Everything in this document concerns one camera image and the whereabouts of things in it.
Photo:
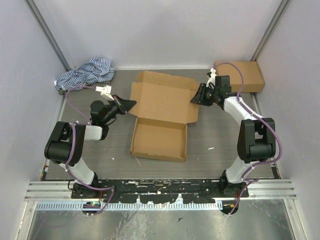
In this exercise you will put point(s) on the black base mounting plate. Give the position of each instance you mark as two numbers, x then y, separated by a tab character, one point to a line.
160	191

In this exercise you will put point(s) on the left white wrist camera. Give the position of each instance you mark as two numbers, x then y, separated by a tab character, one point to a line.
105	92

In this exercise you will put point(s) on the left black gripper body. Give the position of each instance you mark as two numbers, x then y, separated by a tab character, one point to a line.
114	108

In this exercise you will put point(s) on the slotted cable duct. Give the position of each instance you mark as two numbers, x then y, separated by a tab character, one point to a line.
81	205

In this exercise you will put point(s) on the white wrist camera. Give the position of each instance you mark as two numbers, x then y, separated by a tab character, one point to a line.
105	92
211	75

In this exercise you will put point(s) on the folded brown cardboard box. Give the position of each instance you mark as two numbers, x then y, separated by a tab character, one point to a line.
253	78

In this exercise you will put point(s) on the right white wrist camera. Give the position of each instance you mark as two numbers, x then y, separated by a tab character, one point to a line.
211	75

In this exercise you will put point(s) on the blue striped cloth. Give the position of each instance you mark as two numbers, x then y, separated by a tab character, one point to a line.
97	72

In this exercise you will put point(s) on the aluminium front rail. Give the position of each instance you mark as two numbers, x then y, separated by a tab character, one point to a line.
264	189

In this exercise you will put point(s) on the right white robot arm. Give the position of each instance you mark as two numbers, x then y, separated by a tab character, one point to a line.
256	138

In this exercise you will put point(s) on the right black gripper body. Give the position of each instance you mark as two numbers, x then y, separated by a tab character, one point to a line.
208	94

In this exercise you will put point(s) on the brown cardboard box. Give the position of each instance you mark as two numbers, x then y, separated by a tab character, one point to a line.
163	111
253	78

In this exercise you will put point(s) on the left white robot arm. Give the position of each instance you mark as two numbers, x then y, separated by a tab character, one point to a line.
65	144

